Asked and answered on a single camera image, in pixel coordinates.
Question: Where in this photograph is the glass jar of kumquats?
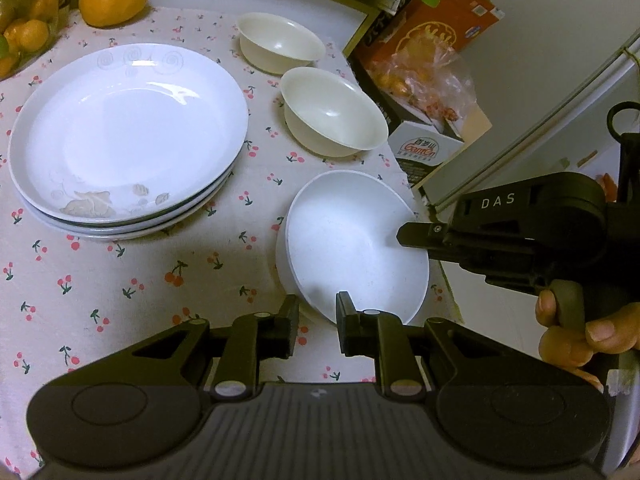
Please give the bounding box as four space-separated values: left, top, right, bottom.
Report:
0 0 71 81

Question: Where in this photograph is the cherry print tablecloth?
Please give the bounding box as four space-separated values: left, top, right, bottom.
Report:
0 5 466 476

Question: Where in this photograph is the blue patterned plate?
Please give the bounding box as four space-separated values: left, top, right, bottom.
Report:
12 160 243 237

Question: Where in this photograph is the white refrigerator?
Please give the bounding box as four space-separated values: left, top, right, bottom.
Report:
415 0 640 211

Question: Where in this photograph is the white bowl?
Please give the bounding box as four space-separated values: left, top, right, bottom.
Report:
275 170 431 326

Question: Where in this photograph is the orange cardboard box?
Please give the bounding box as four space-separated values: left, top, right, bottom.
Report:
345 0 506 188

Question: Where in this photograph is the person's right hand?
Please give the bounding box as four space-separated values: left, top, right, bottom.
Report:
535 291 640 393

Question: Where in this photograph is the bag of snacks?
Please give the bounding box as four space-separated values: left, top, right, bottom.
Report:
367 40 476 121

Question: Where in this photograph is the white oval deep plate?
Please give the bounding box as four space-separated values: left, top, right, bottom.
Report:
45 205 223 242

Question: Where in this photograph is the cream bowl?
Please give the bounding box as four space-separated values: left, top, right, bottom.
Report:
279 66 390 157
236 12 327 77

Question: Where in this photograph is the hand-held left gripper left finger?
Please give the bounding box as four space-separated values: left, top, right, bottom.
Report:
70 295 301 403

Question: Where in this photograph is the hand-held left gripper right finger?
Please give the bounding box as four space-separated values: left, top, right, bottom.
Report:
336 291 588 400

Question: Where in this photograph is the white floral swirl plate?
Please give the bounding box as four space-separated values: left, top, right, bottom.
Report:
7 42 250 224

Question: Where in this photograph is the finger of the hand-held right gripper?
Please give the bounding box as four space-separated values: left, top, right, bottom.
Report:
398 222 453 249

